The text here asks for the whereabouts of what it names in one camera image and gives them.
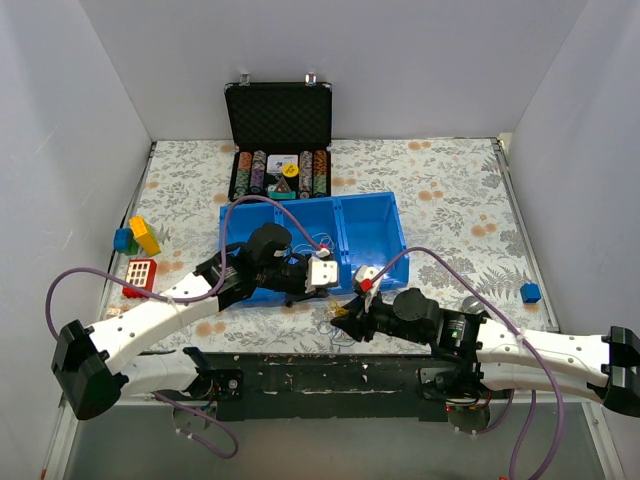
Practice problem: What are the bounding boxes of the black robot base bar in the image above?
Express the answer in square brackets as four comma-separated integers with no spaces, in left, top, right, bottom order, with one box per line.
[172,352,494,424]

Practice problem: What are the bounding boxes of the red white window brick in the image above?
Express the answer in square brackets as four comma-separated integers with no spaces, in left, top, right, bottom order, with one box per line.
[122,258,157,299]

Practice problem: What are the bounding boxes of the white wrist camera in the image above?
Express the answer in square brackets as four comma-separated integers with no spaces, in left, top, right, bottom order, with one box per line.
[305,256,339,293]
[352,265,381,300]

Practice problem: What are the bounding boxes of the blue three-compartment plastic bin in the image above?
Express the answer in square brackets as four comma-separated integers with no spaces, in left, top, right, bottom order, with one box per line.
[219,192,406,296]

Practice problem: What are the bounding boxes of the black poker chip case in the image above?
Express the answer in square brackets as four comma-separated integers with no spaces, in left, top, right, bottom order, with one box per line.
[224,79,332,202]

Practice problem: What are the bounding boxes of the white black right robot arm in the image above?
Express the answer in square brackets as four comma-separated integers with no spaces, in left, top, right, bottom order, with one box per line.
[331,288,639,417]

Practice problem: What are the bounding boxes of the green toy brick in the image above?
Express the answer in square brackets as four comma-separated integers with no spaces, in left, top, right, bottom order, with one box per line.
[124,239,140,256]

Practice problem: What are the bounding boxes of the blue toy brick left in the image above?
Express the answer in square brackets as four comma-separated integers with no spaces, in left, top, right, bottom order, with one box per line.
[113,228,133,253]

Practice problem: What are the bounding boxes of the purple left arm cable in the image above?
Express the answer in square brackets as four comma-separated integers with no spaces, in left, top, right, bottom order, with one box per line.
[45,195,331,459]

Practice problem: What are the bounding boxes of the blue toy cube right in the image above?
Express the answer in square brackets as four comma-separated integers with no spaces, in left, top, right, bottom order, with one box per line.
[519,283,542,304]

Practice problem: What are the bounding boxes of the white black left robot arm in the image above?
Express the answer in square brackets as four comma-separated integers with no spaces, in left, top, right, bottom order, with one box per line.
[51,223,339,420]

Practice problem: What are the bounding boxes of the floral table mat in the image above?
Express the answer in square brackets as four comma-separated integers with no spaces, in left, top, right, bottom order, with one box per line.
[129,139,557,354]

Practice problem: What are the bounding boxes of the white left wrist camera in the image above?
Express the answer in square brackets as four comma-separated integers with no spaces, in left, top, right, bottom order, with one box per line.
[305,256,339,293]

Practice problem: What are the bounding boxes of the yellow toy brick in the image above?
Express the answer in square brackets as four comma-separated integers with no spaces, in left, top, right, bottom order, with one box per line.
[129,216,161,257]

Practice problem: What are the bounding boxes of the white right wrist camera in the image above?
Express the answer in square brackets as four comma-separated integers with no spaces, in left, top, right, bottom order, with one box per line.
[352,265,381,300]

